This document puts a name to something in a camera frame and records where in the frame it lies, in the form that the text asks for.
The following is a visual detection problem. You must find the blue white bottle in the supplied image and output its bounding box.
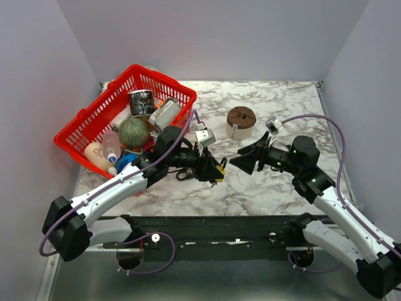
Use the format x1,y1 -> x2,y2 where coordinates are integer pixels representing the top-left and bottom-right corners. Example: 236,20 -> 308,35
107,154 -> 137,176

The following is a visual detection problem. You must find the yellow Opel padlock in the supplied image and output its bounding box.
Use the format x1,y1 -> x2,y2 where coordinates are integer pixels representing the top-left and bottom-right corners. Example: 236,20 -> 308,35
211,157 -> 227,188

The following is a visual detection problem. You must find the black Kaijing padlock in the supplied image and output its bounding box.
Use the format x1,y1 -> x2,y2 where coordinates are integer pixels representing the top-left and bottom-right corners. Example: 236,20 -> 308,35
176,168 -> 195,181

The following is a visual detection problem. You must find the green glitter ball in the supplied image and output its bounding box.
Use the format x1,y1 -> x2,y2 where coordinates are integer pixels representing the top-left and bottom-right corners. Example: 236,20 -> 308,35
118,117 -> 150,148

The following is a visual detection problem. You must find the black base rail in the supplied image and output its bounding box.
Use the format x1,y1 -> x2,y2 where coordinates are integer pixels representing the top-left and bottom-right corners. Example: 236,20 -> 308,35
103,213 -> 321,261

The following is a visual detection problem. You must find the white small box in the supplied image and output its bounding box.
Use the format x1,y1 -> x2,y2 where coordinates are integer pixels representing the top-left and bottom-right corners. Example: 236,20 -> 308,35
111,105 -> 132,128

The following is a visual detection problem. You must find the silver grey can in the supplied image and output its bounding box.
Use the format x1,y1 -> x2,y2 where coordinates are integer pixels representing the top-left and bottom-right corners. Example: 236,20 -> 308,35
148,97 -> 181,132

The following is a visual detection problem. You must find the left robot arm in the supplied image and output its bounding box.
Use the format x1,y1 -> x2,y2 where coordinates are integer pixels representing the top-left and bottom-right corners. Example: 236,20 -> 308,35
42,126 -> 224,261

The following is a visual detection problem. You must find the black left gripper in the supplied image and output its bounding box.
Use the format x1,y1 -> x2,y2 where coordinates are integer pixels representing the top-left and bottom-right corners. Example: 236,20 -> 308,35
167,142 -> 224,182

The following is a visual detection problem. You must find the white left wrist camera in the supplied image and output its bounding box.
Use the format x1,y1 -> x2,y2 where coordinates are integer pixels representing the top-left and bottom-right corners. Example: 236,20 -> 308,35
195,123 -> 216,156

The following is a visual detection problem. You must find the brown wrapped paper roll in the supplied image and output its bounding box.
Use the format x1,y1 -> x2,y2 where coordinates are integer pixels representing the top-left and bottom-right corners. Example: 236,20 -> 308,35
226,106 -> 256,140

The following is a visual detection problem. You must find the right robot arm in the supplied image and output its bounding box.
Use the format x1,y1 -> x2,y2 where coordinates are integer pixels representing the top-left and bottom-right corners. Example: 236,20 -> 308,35
230,133 -> 400,298

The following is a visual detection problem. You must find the clear plastic bottle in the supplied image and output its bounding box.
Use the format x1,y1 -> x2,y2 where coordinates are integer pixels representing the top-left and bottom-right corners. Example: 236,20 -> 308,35
102,130 -> 121,163

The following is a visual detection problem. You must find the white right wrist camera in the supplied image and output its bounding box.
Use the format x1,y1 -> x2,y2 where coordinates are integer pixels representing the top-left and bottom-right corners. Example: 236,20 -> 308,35
265,117 -> 283,136

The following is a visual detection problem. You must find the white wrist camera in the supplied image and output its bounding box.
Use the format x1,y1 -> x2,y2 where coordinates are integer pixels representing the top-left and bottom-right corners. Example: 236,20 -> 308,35
265,117 -> 283,136
195,123 -> 216,156

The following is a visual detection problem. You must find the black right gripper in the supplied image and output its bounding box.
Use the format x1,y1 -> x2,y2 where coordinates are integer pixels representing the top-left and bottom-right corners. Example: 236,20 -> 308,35
229,130 -> 301,175

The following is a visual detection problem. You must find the dark printed can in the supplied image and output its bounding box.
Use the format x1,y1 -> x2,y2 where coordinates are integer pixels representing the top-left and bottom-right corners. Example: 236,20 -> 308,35
128,89 -> 155,116

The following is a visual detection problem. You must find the red plastic basket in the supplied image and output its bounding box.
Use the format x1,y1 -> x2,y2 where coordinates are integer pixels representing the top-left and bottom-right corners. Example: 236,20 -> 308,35
54,65 -> 197,179

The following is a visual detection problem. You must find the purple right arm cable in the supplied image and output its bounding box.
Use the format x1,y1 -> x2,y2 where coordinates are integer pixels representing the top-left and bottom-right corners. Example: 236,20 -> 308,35
281,115 -> 401,273

